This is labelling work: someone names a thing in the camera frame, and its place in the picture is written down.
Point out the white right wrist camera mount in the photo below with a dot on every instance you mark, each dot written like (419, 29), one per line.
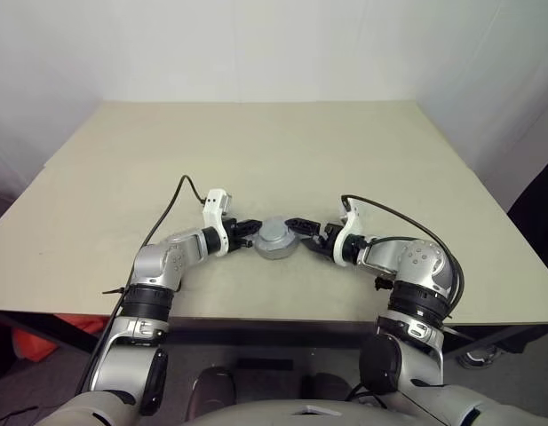
(344, 239)

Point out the black zip tie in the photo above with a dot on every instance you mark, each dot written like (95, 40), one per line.
(113, 291)

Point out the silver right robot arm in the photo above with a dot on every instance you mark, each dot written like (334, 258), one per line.
(415, 262)

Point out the dark rounded knee shape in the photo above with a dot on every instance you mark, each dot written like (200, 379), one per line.
(211, 390)

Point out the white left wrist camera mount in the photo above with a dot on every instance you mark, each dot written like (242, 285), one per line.
(213, 204)

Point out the grey sneaker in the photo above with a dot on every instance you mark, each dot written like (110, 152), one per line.
(475, 357)

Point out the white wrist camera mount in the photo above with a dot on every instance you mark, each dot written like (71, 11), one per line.
(344, 239)
(213, 204)

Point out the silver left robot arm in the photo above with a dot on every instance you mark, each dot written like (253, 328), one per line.
(158, 262)

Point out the grey toothed gear disc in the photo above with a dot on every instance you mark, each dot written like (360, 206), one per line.
(273, 231)

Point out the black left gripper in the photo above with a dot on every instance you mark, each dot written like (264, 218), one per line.
(231, 235)

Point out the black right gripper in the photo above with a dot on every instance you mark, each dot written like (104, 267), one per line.
(330, 239)

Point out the orange object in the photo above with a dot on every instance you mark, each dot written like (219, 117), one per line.
(34, 346)

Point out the black table frame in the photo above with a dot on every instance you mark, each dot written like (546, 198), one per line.
(500, 341)

